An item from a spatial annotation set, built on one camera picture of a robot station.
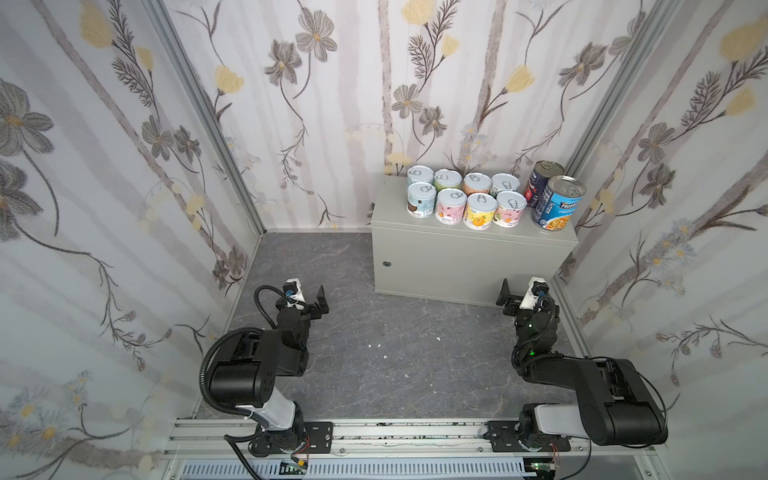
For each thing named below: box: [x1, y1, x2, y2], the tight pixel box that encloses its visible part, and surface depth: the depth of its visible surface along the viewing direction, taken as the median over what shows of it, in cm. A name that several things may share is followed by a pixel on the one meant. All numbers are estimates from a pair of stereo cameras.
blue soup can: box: [532, 175, 587, 232], surface depth 71 cm
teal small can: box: [406, 165, 434, 189], surface depth 81 cm
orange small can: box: [462, 172, 492, 196], surface depth 79 cm
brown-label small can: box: [492, 190, 528, 228], surface depth 74 cm
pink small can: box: [434, 188, 467, 225], surface depth 75 cm
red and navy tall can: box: [524, 160, 565, 208], surface depth 76 cm
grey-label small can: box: [490, 173, 521, 198], surface depth 79 cm
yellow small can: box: [463, 192, 499, 231], surface depth 74 cm
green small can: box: [432, 168, 463, 191], surface depth 80 cm
